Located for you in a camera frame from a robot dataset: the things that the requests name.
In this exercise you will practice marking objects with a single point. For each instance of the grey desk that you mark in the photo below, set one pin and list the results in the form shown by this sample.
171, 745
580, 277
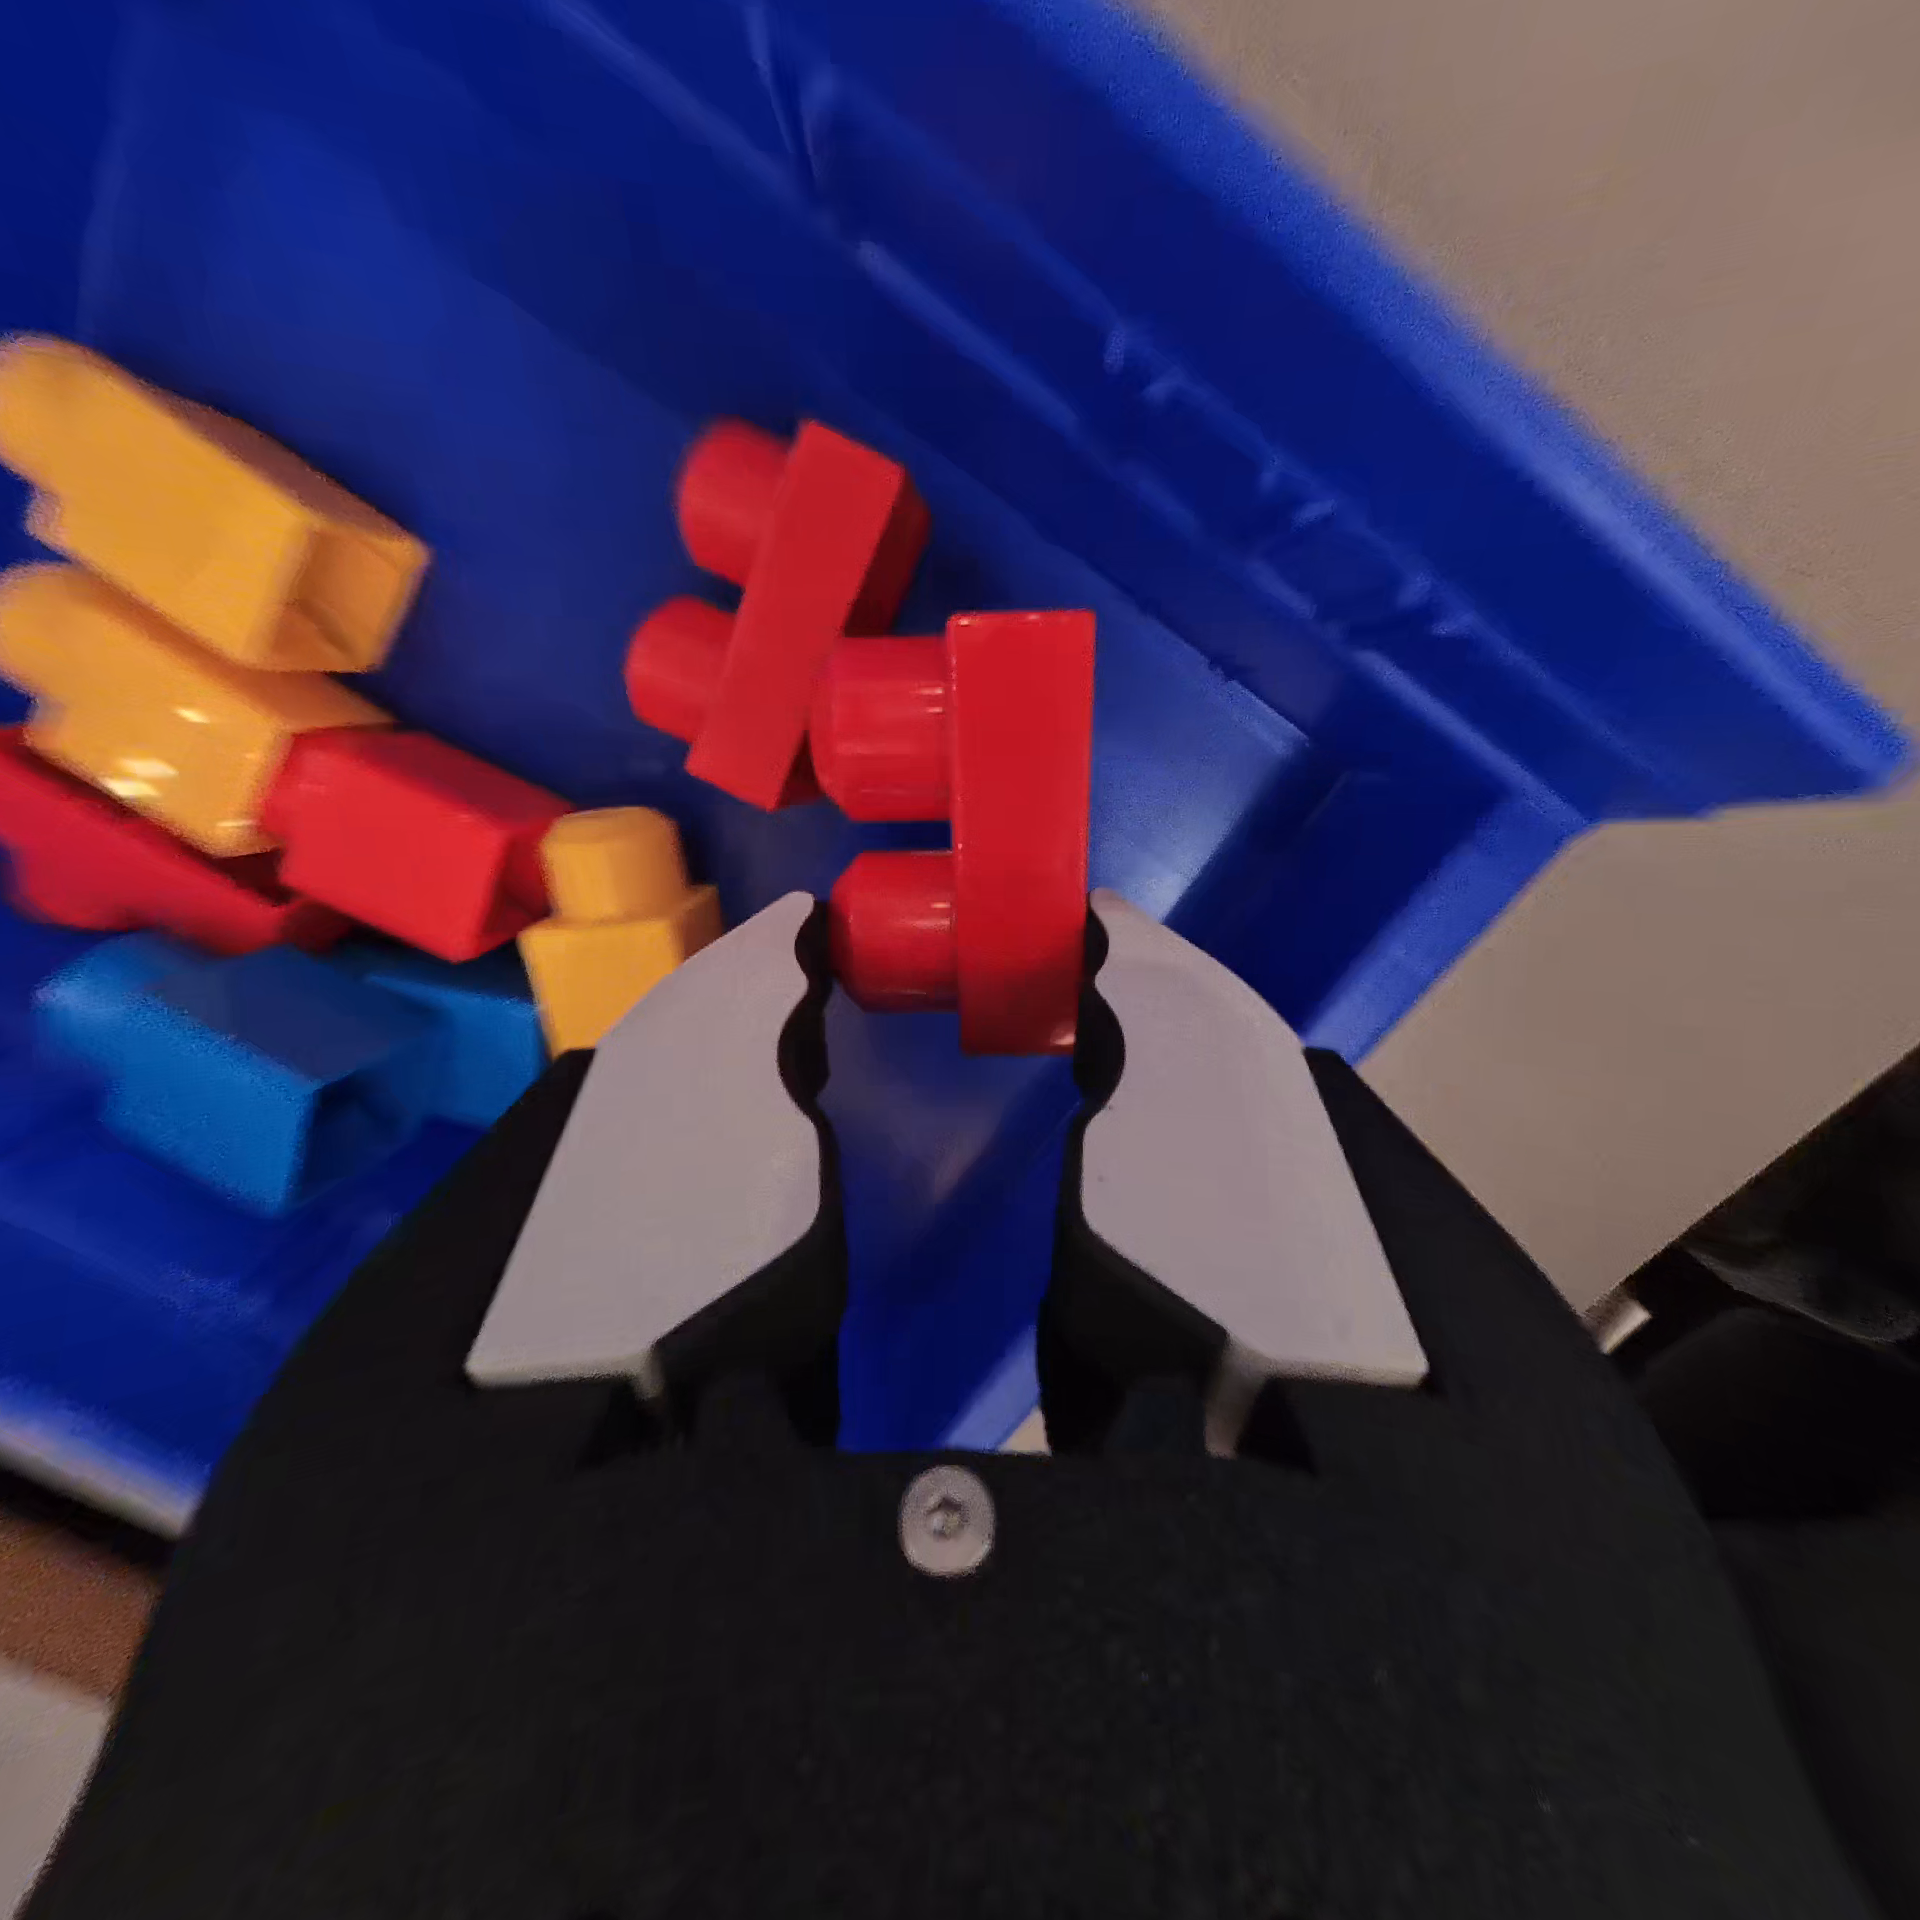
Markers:
1650, 299

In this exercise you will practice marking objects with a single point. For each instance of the wood-edged side table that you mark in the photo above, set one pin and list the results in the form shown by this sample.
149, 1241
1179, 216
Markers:
60, 1605

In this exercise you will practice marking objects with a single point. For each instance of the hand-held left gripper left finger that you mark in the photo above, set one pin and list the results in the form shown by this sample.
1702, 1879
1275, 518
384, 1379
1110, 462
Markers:
661, 1171

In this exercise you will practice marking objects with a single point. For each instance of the red two-stud block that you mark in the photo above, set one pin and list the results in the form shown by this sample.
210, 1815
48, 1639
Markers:
1020, 826
809, 600

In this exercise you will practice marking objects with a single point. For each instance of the red one-stud block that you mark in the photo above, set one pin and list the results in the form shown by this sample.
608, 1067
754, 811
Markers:
90, 869
404, 840

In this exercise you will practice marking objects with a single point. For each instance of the blue plastic bin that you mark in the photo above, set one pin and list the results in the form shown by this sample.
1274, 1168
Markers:
1050, 299

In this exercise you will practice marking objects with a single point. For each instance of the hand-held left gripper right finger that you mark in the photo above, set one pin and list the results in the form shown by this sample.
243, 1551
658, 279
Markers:
1243, 1171

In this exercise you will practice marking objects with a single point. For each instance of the person's dark clothing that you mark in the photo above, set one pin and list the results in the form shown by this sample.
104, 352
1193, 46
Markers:
1798, 1424

